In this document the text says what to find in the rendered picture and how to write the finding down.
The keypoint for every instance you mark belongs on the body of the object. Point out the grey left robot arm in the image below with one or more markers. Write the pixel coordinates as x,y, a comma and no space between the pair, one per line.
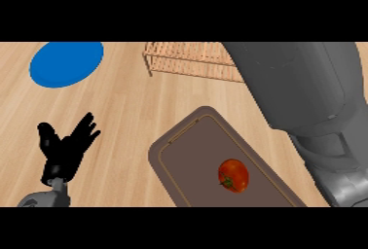
47,197

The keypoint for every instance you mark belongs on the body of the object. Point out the red tomato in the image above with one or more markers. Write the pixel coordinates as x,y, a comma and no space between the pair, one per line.
234,175

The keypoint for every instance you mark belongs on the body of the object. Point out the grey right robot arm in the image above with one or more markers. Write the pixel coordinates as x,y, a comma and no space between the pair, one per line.
302,94

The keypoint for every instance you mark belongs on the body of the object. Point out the brown rectangular tray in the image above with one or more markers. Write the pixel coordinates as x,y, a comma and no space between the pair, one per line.
216,162

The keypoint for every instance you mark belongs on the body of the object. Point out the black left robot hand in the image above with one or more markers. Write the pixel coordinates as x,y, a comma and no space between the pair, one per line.
62,149

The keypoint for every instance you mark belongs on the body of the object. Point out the blue round plate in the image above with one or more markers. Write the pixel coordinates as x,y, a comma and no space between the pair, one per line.
67,64

